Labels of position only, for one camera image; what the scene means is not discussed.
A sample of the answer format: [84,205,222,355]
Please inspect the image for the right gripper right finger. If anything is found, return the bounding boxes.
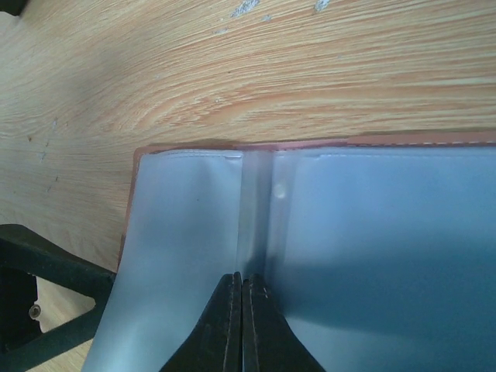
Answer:
[242,274,324,371]

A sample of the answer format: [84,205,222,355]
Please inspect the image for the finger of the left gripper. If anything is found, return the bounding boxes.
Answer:
[1,224,116,371]

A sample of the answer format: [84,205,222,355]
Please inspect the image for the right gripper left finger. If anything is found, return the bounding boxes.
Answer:
[161,272,243,372]

